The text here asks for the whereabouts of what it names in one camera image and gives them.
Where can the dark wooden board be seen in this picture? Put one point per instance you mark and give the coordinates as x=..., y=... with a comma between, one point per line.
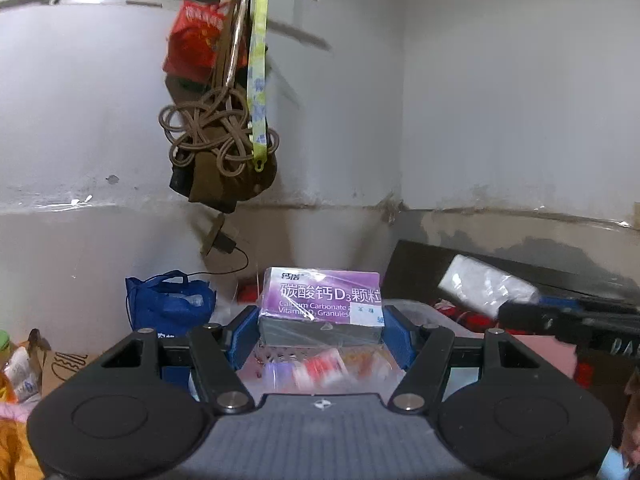
x=500, y=270

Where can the purple medicine box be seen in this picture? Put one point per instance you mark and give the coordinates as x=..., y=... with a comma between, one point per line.
x=320, y=305

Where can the blue shopping bag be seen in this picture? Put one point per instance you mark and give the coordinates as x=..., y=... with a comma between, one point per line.
x=167, y=305

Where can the pink paper sheet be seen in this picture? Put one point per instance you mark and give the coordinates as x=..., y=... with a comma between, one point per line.
x=542, y=355

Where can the person's right hand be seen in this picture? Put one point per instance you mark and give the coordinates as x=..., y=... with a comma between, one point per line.
x=632, y=420

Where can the black power adapter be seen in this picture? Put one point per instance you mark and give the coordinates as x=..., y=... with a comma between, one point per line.
x=224, y=243

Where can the red hanging bag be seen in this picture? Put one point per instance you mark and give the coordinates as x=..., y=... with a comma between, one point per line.
x=200, y=40

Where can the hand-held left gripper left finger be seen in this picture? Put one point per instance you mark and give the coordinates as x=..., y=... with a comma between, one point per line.
x=244, y=331

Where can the clear plastic basket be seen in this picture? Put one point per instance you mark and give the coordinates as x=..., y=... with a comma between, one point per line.
x=350, y=370

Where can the red package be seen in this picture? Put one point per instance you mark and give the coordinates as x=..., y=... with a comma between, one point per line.
x=248, y=291

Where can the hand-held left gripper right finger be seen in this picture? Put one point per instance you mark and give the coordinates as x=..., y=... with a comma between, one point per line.
x=398, y=334

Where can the white plastic bag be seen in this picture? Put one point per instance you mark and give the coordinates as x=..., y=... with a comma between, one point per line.
x=20, y=375

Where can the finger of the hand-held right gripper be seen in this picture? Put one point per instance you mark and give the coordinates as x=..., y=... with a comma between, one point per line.
x=585, y=303
x=540, y=320

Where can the brown paper bag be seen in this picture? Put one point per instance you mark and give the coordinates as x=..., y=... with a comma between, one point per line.
x=60, y=367

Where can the wooden hanging rack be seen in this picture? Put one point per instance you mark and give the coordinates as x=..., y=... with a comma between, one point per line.
x=290, y=5

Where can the white plastic-wrapped box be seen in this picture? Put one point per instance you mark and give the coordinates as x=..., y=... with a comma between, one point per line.
x=487, y=285

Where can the orange patterned blanket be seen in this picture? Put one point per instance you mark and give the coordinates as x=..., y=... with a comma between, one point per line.
x=12, y=440

